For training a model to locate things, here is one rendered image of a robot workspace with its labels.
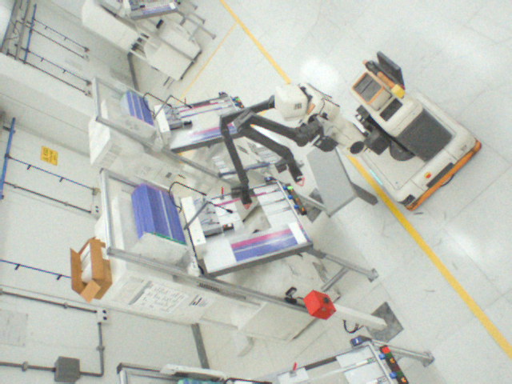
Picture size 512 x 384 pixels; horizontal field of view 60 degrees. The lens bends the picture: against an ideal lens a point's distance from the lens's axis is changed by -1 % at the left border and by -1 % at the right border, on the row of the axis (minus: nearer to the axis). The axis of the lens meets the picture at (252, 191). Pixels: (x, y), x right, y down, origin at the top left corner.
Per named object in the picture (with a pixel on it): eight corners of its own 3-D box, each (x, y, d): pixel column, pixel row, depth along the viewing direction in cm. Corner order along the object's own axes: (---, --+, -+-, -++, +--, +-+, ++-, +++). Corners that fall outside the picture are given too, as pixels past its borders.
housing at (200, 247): (194, 210, 337) (191, 195, 327) (209, 257, 301) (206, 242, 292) (183, 212, 335) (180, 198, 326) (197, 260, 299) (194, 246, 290)
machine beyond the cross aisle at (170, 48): (206, 16, 757) (104, -58, 644) (218, 34, 697) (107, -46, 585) (162, 79, 803) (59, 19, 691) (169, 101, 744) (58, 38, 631)
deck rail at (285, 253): (311, 247, 300) (312, 241, 296) (313, 250, 299) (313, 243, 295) (208, 277, 287) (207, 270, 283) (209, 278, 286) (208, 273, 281)
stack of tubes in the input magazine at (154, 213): (172, 194, 319) (139, 180, 303) (186, 244, 282) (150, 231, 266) (162, 206, 324) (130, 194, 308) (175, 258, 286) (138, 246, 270)
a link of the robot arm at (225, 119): (216, 118, 284) (214, 114, 293) (222, 138, 290) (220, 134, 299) (282, 95, 287) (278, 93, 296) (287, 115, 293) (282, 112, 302)
